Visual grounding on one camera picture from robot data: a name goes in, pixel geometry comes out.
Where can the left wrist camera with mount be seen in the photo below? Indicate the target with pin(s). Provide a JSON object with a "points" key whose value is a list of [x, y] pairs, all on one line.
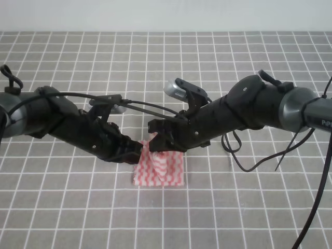
{"points": [[104, 106]]}

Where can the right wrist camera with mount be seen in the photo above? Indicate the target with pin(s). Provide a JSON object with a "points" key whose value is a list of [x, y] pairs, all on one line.
{"points": [[189, 93]]}

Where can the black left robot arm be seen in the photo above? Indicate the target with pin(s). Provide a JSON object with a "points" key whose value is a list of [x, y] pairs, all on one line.
{"points": [[36, 113]]}

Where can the grey checked tablecloth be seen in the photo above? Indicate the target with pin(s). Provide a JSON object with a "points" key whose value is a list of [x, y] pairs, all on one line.
{"points": [[54, 195]]}

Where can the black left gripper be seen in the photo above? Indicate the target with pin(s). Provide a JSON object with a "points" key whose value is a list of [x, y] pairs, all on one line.
{"points": [[90, 137]]}

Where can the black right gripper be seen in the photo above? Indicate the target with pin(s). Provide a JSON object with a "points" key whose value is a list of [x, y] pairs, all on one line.
{"points": [[196, 132]]}

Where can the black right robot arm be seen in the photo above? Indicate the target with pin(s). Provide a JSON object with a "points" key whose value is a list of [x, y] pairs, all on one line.
{"points": [[254, 102]]}

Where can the pink white wavy striped towel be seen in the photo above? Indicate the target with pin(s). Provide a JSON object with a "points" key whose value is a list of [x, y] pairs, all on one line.
{"points": [[158, 169]]}

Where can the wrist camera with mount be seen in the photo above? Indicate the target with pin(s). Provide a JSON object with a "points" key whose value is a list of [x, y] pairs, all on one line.
{"points": [[104, 106], [189, 93]]}

